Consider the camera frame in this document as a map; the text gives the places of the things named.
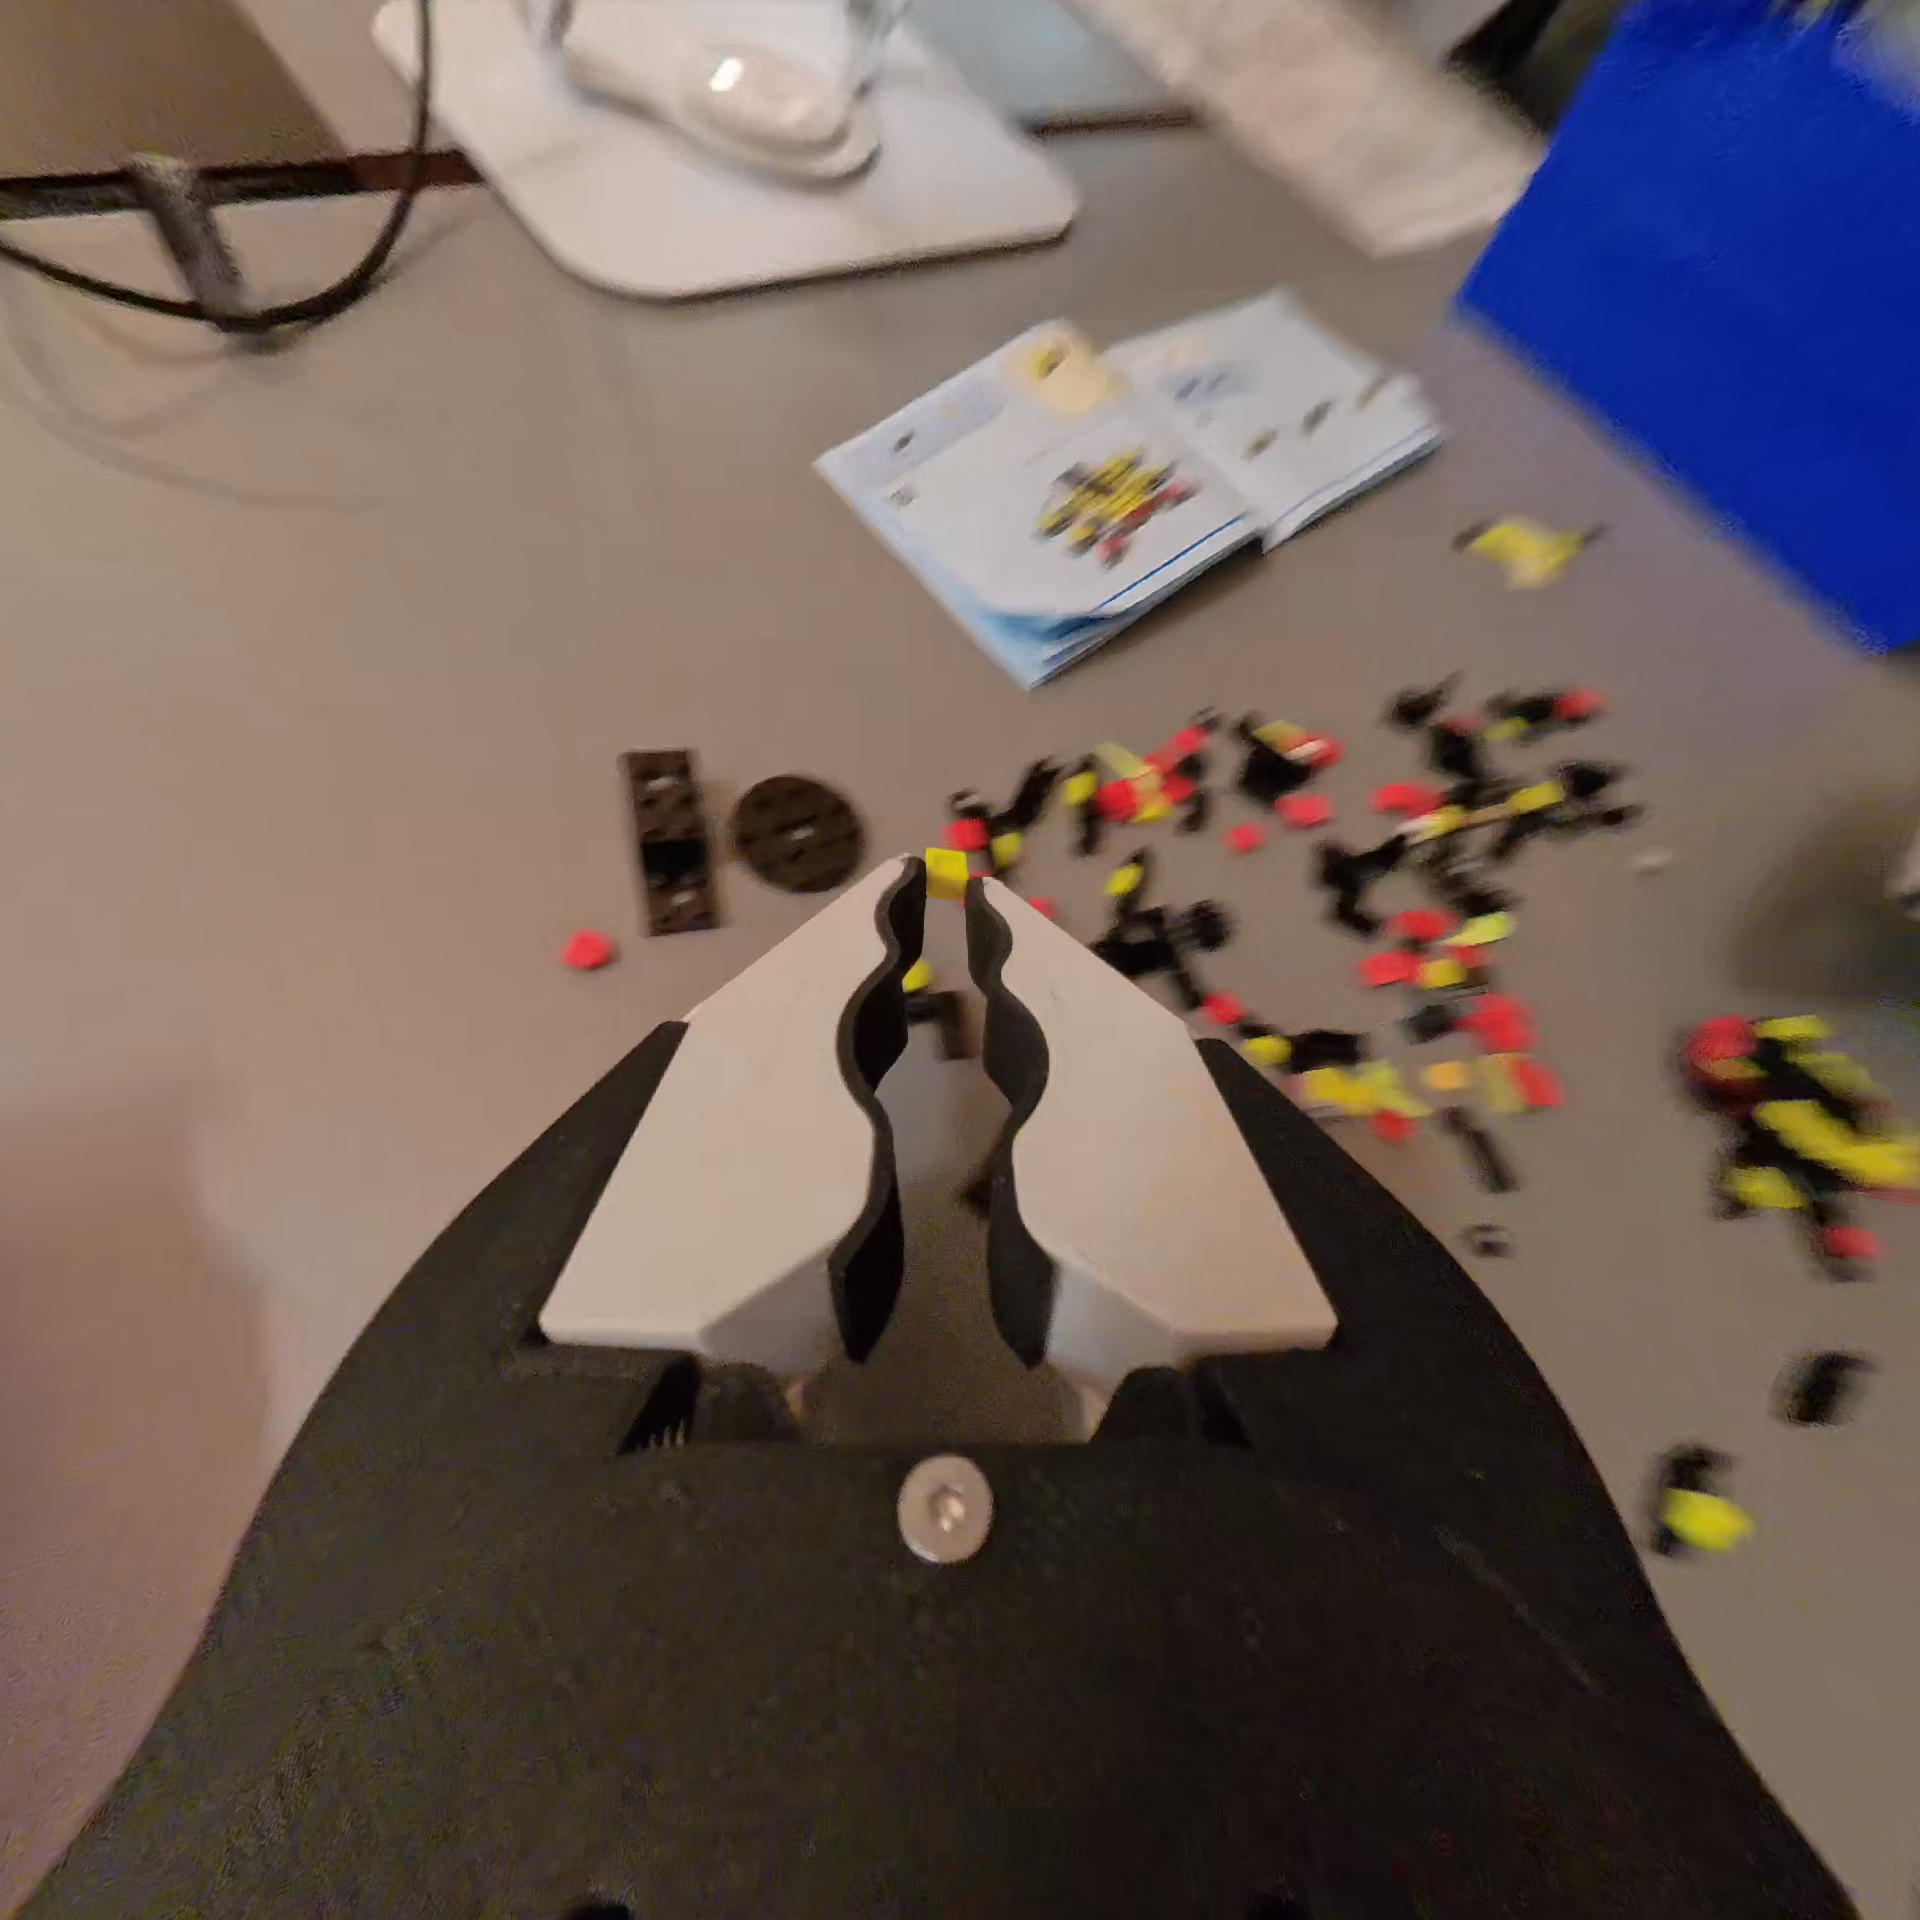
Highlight clear plastic bag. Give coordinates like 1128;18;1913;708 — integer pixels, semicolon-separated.
1068;0;1549;260

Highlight partly built lego model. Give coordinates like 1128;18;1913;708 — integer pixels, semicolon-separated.
1678;1012;1920;1279

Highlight blue plastic bin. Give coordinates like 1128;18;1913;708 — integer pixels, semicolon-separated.
1450;0;1920;655

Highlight lime lego string with tag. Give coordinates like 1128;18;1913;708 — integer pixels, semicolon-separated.
1450;515;1608;591

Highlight scattered loose lego pieces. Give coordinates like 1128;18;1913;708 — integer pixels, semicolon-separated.
557;674;1653;1255

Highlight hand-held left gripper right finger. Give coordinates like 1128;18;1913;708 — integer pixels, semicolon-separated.
962;874;1338;1396

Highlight black cable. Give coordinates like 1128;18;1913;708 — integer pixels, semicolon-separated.
0;0;440;348

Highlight white monitor stand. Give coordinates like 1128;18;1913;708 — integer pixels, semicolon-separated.
369;0;1081;301

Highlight lego instruction booklet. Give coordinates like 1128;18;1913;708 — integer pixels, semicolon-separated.
814;287;1445;692

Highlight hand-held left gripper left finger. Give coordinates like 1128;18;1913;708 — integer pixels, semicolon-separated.
535;854;929;1378

